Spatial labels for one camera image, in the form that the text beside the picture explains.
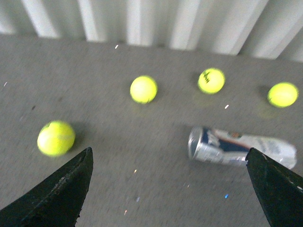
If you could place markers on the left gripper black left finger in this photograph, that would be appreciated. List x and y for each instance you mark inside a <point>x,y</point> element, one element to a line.
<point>55,202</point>

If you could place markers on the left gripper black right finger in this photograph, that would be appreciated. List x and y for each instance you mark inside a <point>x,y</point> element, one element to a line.
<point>278,189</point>

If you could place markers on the clear Wilson tennis ball can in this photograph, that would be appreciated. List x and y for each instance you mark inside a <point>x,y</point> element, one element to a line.
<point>231,148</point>

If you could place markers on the near left yellow tennis ball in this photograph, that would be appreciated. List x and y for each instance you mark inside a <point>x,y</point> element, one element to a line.
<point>56,138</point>

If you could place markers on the yellow tennis ball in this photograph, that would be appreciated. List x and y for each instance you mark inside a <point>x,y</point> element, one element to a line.
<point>56,138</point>
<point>211,81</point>
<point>143,89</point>

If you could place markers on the Wilson 3 tennis ball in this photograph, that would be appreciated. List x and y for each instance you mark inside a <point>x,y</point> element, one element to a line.
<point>283,94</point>

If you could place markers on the middle yellow tennis ball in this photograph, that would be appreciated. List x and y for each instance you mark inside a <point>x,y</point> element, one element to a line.
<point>211,81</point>

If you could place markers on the far left yellow tennis ball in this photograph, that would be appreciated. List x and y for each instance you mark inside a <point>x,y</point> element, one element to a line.
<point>143,89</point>

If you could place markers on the white pleated curtain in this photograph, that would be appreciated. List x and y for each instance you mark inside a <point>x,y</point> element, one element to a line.
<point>271,29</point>

